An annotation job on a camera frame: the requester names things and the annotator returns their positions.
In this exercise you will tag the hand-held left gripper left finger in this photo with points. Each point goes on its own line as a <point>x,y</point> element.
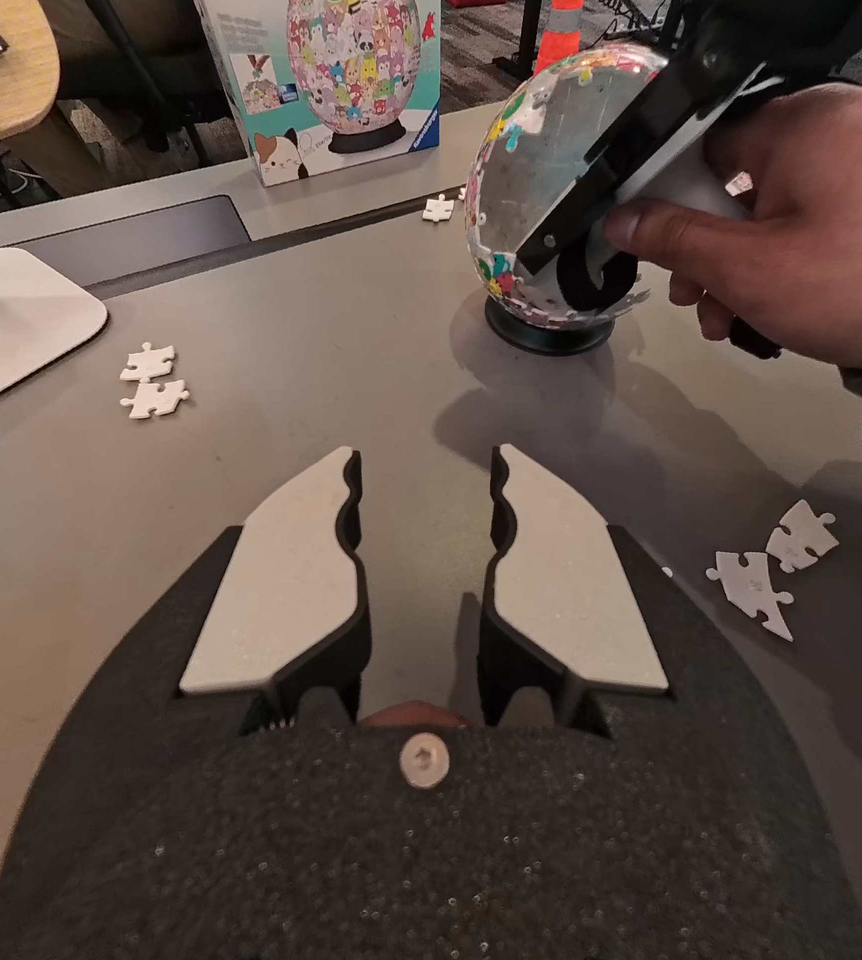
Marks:
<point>274,600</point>

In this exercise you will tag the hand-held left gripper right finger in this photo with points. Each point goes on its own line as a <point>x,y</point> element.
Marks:
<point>573,600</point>

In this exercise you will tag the black ball stand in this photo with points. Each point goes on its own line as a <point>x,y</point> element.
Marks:
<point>551,333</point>

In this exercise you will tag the colourful puzzle ball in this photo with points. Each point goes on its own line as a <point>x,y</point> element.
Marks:
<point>528,165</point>

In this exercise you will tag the white puzzle piece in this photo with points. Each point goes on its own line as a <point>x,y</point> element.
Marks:
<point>154,399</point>
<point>146,362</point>
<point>438,210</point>
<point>746,588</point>
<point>801,537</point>

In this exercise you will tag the teal puzzle box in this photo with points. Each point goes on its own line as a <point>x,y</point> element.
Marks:
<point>326,90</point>

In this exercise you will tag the person's right hand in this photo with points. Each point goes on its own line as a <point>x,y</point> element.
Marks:
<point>821,225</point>

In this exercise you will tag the orange plastic object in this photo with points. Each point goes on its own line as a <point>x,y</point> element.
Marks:
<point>558,33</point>

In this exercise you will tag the white sheet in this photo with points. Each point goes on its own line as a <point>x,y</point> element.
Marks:
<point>26,330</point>

